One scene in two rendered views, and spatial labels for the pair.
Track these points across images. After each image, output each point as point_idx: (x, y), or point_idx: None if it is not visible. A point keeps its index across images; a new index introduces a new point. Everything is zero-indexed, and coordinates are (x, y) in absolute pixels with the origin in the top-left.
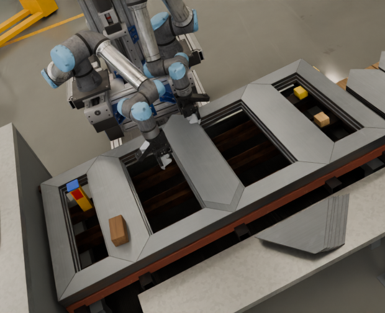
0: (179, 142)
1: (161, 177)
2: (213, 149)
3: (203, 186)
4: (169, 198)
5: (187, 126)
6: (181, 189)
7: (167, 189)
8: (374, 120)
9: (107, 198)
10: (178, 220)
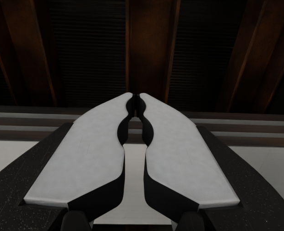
0: (264, 173)
1: (247, 27)
2: (142, 220)
3: None
4: (163, 13)
5: None
6: (166, 60)
7: (239, 20)
8: None
9: None
10: (30, 3)
